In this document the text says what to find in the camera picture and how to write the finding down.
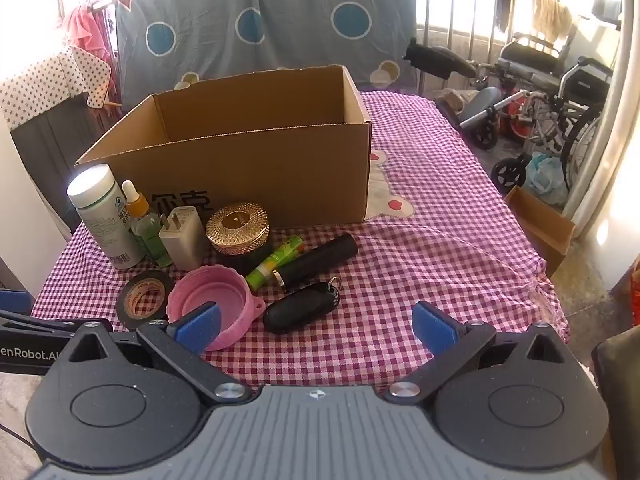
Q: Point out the brown cardboard box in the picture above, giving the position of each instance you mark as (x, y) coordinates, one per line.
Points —
(280, 175)

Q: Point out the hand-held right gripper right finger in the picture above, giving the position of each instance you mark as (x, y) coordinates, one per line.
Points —
(432, 322)

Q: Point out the purple checked tablecloth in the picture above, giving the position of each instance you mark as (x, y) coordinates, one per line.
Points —
(425, 260)

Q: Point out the grey leg rest pad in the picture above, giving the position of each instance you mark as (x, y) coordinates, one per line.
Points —
(482, 105)

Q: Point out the pink plastic lid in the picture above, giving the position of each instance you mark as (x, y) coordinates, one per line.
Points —
(235, 300)

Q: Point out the black cylinder flashlight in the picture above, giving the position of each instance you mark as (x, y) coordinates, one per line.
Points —
(320, 257)

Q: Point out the white plastic bottle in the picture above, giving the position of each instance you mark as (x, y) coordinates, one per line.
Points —
(102, 220)

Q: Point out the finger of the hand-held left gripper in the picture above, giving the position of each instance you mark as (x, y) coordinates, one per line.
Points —
(15, 301)

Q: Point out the white charger plug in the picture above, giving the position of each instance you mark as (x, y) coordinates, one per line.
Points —
(182, 242)

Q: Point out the folded wheelchair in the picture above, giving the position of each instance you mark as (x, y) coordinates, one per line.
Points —
(530, 57)

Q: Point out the blue bedsheet with circles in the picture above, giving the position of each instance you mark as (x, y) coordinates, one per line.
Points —
(290, 25)

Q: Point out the dark grey cabinet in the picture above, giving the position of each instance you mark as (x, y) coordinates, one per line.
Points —
(45, 160)

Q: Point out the black key fob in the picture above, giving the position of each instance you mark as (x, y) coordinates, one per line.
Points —
(295, 307)

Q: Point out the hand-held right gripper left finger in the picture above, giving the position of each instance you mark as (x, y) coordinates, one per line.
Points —
(200, 317)

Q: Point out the small open cardboard box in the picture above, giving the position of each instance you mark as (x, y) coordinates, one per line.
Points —
(545, 225)

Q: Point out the white star print cloth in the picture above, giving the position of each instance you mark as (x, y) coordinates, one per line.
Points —
(45, 80)

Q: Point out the pale plastic bag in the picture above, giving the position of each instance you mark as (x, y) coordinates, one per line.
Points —
(545, 175)

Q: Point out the beige hanging towel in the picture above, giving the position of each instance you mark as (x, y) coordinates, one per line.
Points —
(550, 12)

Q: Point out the pink hanging garment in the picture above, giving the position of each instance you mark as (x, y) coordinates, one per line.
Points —
(85, 30)

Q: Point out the black tape roll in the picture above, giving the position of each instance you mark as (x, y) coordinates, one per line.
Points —
(125, 305)

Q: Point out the gold lid dark jar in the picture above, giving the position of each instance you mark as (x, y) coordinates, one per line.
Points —
(237, 225)

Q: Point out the green dropper bottle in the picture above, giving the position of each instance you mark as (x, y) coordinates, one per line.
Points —
(145, 230)

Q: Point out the black padded seat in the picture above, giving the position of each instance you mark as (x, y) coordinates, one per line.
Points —
(440, 60)

